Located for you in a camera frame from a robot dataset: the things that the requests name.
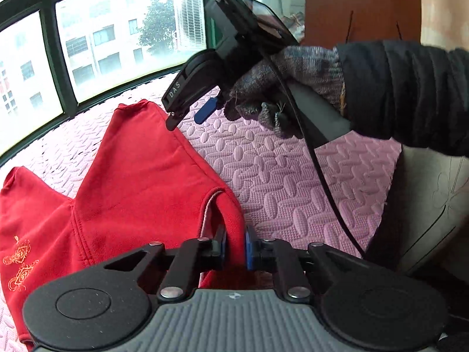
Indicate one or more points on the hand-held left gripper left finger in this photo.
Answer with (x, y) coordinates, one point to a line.
(222, 246)

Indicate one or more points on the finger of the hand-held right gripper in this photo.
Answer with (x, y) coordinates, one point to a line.
(187, 84)
(206, 110)

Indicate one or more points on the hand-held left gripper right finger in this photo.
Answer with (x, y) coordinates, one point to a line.
(251, 251)

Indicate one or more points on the red embroidered garment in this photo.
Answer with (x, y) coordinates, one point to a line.
(135, 190)

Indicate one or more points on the person's right forearm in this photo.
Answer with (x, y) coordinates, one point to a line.
(403, 91)

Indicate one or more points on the person's right hand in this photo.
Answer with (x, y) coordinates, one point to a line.
(311, 66)

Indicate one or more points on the tree outside window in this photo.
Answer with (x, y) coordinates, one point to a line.
(157, 25)

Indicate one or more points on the pink foam mat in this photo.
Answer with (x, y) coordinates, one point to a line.
(278, 190)

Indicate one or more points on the white building outside window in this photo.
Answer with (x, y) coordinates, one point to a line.
(106, 36)

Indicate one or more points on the brown wooden cabinet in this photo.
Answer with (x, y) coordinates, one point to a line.
(366, 3)

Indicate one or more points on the green framed window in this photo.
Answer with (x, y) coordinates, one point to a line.
(49, 62)

